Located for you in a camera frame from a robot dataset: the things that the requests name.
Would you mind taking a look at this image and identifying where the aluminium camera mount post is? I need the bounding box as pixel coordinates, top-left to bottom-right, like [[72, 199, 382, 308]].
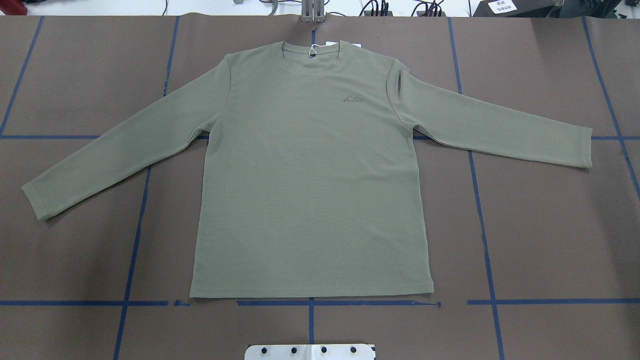
[[300, 0, 326, 24]]

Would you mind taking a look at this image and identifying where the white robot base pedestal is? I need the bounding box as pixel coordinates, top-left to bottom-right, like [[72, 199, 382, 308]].
[[244, 343, 377, 360]]

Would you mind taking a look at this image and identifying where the olive green long-sleeve shirt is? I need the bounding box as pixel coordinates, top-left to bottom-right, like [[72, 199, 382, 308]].
[[22, 41, 593, 299]]

